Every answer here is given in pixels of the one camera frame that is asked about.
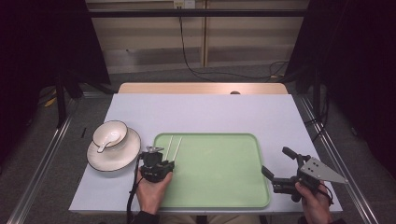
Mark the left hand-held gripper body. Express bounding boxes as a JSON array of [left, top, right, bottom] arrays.
[[138, 146, 172, 184]]

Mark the black curtain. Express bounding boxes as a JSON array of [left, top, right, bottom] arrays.
[[284, 0, 396, 172], [0, 0, 112, 166]]

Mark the person's left hand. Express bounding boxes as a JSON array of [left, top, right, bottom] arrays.
[[135, 170, 174, 216]]

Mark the black power cable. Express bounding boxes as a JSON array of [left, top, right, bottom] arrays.
[[177, 7, 291, 80]]

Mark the green tray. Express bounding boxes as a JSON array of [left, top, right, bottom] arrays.
[[152, 133, 271, 209]]

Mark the black metal stand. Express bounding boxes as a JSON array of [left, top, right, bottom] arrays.
[[55, 73, 68, 129], [312, 66, 322, 119]]

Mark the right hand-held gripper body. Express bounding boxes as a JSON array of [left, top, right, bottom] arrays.
[[271, 154, 349, 203]]

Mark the white plate with dark rim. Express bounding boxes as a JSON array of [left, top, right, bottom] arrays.
[[86, 127, 142, 173]]

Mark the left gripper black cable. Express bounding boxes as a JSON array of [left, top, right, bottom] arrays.
[[125, 155, 144, 224]]

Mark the white wall outlet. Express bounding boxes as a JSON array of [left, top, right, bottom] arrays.
[[173, 0, 196, 9]]

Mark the light wooden table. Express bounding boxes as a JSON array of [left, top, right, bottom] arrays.
[[117, 81, 290, 95]]

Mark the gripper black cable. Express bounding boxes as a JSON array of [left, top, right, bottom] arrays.
[[317, 182, 334, 206], [125, 155, 144, 224]]

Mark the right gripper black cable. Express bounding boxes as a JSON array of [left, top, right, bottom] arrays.
[[317, 182, 334, 206]]

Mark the person's right hand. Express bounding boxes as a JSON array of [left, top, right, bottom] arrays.
[[294, 181, 333, 224]]

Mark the white bowl with dark rim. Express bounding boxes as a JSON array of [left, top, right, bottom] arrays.
[[92, 119, 129, 148]]

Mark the metal floor rail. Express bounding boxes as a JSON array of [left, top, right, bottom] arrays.
[[6, 92, 82, 224], [298, 94, 379, 224]]

